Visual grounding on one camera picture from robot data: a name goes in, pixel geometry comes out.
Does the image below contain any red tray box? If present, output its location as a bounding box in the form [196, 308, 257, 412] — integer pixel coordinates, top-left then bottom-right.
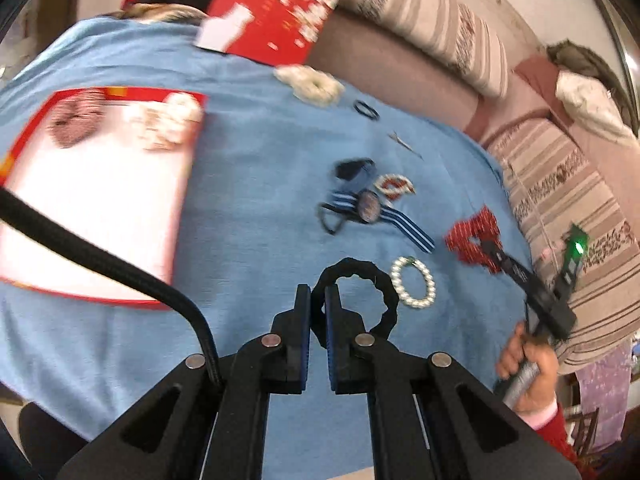
[0, 87, 208, 311]

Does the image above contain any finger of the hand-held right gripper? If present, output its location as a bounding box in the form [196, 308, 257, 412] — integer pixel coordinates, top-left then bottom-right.
[480, 240, 540, 293]

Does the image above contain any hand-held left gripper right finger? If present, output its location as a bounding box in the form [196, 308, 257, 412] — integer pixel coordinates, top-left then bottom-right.
[324, 284, 583, 480]

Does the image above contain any metal hair clip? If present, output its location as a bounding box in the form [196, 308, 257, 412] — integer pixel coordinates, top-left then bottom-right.
[389, 131, 423, 158]

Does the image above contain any brown sofa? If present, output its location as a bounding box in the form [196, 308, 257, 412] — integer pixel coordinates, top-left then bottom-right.
[305, 10, 640, 241]

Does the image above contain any person's right forearm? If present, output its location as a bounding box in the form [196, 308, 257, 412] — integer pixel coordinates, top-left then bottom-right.
[517, 395, 596, 478]

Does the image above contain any blue striped strap watch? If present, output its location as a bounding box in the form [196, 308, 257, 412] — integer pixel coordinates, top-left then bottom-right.
[320, 165, 435, 256]

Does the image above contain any white dotted scrunchie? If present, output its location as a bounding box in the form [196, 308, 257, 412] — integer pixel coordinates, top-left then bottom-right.
[125, 95, 205, 152]

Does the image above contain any orange bead bracelet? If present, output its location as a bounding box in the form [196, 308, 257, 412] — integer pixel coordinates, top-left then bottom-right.
[374, 174, 417, 202]

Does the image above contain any black cable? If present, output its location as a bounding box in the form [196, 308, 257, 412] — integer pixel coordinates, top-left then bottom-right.
[0, 187, 223, 391]

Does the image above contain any thin black hair tie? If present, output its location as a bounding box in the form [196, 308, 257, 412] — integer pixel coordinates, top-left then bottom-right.
[352, 100, 381, 122]

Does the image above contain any purple cloth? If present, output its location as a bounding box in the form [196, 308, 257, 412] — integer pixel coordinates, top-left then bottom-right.
[575, 345, 633, 441]

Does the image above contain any red checkered scrunchie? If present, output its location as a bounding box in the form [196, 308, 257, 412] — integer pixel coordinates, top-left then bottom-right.
[46, 91, 103, 148]

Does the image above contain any person's black trouser leg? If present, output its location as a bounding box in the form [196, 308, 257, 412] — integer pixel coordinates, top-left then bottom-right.
[19, 402, 96, 480]

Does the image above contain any white pearl bracelet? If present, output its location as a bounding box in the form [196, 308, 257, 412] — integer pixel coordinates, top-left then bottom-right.
[390, 256, 437, 310]

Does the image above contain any black cord necklace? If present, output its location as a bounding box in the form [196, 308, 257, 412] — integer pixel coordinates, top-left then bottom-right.
[316, 204, 351, 235]

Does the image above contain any fur-trimmed coat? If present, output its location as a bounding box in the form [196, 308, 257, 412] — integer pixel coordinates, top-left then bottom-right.
[515, 40, 640, 151]

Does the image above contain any black wavy hair tie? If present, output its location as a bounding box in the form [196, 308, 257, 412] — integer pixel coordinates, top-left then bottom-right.
[311, 258, 401, 348]

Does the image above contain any blue blanket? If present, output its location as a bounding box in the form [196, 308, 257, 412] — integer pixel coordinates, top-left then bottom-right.
[0, 16, 546, 480]

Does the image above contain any red box lid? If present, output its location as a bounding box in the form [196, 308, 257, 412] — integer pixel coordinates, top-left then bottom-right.
[195, 0, 343, 67]

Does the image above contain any person's right hand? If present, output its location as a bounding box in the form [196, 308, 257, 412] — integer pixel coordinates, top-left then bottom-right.
[495, 322, 558, 416]

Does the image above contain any plain white scrunchie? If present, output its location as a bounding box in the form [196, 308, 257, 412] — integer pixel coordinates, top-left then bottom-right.
[274, 65, 346, 108]

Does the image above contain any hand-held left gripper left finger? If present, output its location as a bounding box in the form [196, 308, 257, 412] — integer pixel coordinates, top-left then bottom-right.
[55, 284, 313, 480]

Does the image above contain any wide black hair tie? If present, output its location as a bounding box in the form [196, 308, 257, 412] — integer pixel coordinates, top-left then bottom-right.
[334, 158, 377, 182]

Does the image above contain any striped sofa cushion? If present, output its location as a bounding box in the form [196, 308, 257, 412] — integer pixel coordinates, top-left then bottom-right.
[290, 0, 511, 98]

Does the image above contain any red polka dot scrunchie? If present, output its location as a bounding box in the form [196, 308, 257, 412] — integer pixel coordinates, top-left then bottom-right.
[445, 205, 505, 275]

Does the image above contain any striped sofa seat cover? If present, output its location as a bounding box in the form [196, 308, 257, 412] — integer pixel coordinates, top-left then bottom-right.
[487, 120, 640, 376]

